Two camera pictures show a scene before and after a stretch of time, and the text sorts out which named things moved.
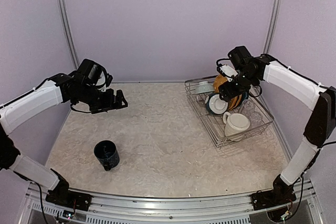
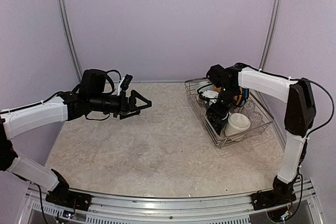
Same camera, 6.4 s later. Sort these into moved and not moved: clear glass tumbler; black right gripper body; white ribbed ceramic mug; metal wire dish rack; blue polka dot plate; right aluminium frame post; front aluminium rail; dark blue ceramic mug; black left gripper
Moved: black right gripper body; black left gripper; dark blue ceramic mug
Not moved: clear glass tumbler; blue polka dot plate; white ribbed ceramic mug; metal wire dish rack; right aluminium frame post; front aluminium rail
